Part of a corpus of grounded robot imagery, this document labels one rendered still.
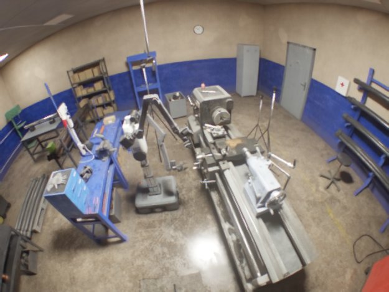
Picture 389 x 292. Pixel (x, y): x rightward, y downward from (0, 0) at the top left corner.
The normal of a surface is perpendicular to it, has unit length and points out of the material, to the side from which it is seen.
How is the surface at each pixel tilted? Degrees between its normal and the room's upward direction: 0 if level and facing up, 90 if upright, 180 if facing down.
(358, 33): 90
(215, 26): 90
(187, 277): 0
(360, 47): 90
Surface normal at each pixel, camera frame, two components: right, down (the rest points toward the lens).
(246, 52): 0.22, 0.60
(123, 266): -0.07, -0.77
